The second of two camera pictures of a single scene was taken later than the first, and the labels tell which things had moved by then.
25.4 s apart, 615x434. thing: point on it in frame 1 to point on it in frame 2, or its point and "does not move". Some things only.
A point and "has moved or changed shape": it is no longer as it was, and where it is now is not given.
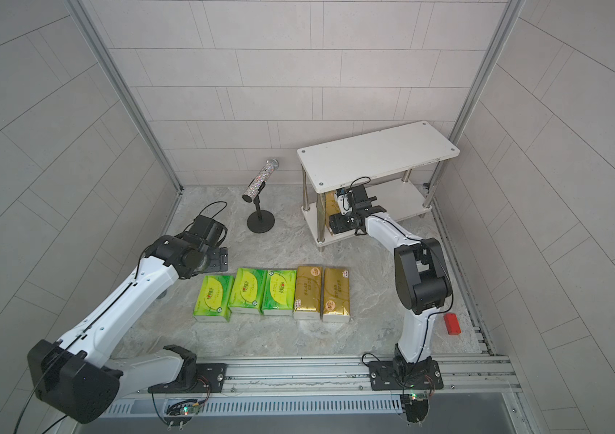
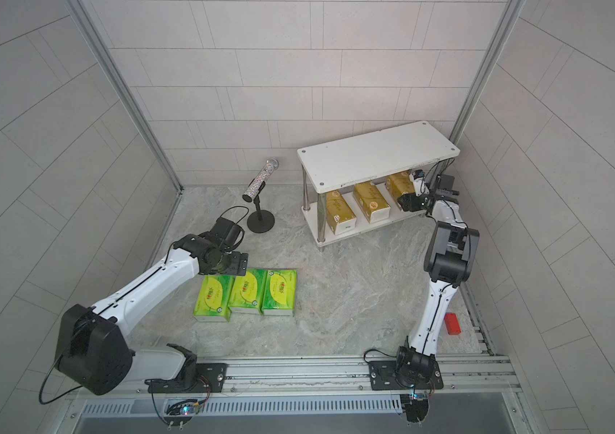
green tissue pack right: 279,294 does not move
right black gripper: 339,220 to 412,202
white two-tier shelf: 393,166 does not move
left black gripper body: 213,260 to 234,263
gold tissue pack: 336,295 has moved or changed shape
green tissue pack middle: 248,290 does not move
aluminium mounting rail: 345,377 does not move
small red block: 452,324 does not move
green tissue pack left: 212,303 does not move
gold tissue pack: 308,296 to 399,183
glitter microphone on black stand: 260,221 does not move
